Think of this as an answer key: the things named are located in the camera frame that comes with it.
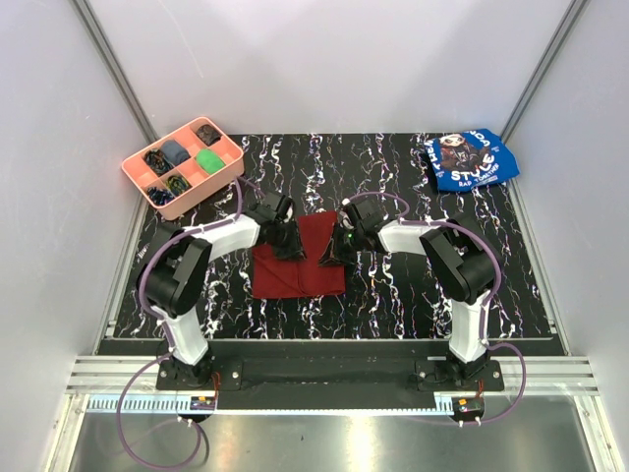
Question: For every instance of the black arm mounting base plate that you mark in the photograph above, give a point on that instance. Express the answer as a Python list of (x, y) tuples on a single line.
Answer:
[(329, 375)]

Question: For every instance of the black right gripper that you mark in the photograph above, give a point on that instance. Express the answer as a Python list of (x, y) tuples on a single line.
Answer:
[(334, 255)]

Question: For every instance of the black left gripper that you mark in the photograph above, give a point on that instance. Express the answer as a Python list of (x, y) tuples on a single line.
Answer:
[(294, 251)]

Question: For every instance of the dark brown rolled sock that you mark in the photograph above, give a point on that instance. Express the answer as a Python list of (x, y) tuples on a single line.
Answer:
[(208, 135)]

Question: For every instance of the blue printed folded shirt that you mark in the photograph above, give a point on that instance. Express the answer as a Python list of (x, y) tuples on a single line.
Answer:
[(463, 161)]

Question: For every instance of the pink compartment organizer box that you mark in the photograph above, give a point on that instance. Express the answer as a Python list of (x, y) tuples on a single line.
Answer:
[(203, 185)]

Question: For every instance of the dark blue rolled sock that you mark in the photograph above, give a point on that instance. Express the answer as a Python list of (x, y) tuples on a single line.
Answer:
[(159, 197)]

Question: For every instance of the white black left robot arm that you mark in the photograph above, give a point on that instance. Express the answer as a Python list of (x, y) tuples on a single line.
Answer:
[(173, 270)]

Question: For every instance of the red cloth napkin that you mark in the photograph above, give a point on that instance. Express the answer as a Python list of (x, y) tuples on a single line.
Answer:
[(274, 279)]

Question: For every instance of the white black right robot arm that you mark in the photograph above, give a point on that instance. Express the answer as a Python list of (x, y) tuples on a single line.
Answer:
[(461, 259)]

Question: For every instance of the black patterned rolled sock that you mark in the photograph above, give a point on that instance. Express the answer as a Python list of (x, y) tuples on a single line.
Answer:
[(156, 161)]

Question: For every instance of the green rolled sock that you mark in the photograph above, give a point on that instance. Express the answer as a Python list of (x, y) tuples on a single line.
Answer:
[(209, 161)]

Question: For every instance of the grey blue rolled sock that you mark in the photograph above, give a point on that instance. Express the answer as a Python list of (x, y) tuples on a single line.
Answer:
[(174, 153)]

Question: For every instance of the black yellow rolled sock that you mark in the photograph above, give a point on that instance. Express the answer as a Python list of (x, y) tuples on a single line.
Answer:
[(177, 185)]

